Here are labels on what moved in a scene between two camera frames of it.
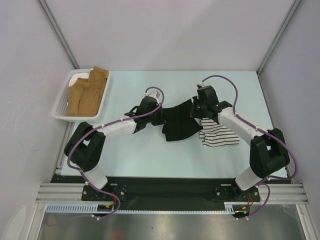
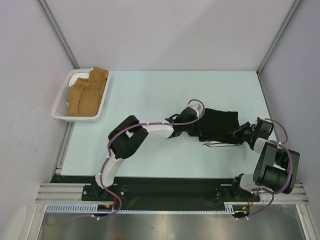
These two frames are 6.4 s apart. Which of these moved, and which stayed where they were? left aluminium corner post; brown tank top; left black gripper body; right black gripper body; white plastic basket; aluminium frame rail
Moved: right black gripper body; left black gripper body
Stayed: aluminium frame rail; brown tank top; white plastic basket; left aluminium corner post
